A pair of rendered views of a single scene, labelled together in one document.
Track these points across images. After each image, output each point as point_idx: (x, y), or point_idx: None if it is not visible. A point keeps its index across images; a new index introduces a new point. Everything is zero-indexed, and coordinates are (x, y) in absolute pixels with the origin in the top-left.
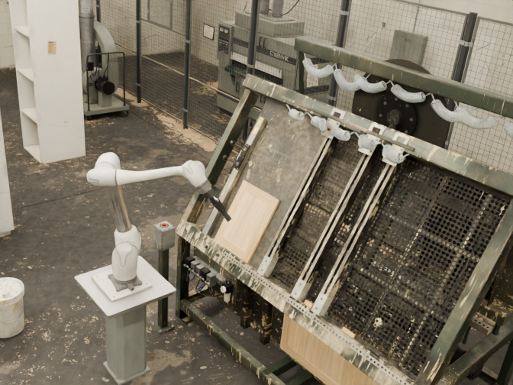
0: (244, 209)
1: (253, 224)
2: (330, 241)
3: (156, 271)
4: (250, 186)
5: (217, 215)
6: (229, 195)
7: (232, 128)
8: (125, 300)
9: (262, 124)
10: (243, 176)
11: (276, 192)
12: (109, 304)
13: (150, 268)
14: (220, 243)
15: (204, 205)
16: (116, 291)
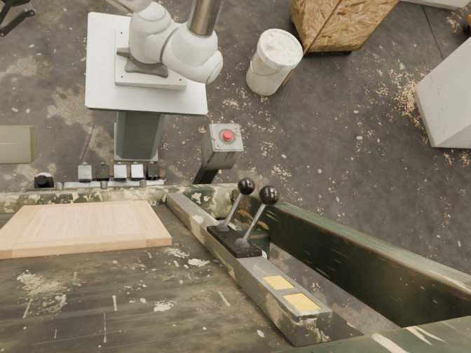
0: (106, 223)
1: (54, 222)
2: None
3: (151, 111)
4: (130, 238)
5: (175, 206)
6: (187, 224)
7: (373, 253)
8: (107, 42)
9: (279, 314)
10: (190, 246)
11: (11, 263)
12: (111, 24)
13: (165, 107)
14: (124, 201)
15: (248, 224)
16: None
